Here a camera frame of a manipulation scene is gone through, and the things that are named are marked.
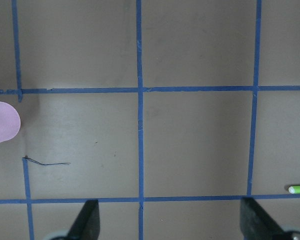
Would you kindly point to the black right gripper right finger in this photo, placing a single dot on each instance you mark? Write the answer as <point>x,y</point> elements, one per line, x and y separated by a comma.
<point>257,224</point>

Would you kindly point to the pink mesh cup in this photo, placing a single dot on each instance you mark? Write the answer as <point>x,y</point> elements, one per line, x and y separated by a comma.
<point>10,122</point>

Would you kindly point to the green highlighter pen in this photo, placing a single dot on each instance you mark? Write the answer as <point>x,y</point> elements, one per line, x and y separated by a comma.
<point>294,189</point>

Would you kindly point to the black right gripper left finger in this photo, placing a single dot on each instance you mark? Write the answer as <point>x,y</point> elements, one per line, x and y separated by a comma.
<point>87,224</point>

